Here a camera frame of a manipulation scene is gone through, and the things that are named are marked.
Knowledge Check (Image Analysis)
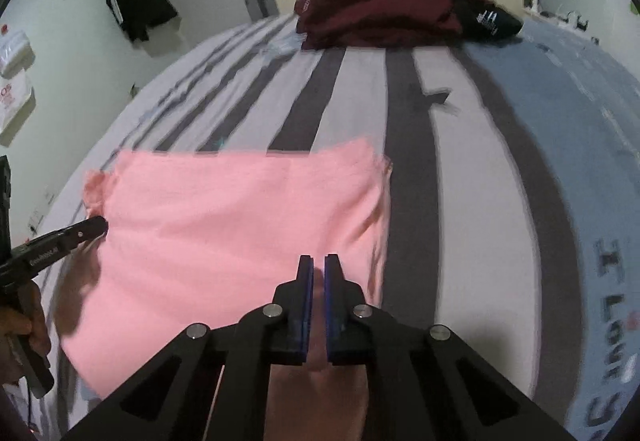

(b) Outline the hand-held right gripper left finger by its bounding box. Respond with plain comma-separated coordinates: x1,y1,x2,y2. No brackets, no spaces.
60,255,315,441

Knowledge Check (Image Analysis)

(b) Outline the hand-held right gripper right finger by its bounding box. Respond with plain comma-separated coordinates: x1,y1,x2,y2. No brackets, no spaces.
324,253,576,441

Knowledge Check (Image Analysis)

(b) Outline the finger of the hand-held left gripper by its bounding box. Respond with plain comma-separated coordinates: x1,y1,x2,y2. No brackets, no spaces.
57,216,108,255

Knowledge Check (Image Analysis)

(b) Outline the pink t-shirt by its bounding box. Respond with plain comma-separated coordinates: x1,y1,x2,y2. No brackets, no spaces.
60,137,393,441

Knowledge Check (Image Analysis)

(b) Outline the person's left hand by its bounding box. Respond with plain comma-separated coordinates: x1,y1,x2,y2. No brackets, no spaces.
0,282,52,385

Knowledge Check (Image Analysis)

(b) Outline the white bag with red print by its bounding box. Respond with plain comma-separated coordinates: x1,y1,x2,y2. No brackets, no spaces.
0,71,37,146

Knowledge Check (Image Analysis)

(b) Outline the striped bed cover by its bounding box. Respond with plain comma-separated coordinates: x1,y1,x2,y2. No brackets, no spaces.
10,11,640,441

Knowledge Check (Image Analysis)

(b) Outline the plain white plastic bag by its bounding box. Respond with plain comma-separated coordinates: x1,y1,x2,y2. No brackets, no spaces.
0,28,36,78

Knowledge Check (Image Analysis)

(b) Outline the black jacket with white stripes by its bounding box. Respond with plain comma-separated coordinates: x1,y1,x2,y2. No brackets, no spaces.
102,0,179,44

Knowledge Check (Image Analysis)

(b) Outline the maroon garment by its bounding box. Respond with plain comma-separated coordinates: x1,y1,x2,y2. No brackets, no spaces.
293,0,473,50

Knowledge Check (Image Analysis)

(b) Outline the black garment with white print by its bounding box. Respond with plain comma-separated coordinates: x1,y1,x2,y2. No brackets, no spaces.
452,0,524,42

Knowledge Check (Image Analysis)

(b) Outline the row of small figurines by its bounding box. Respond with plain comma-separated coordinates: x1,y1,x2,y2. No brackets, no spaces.
525,0,601,44

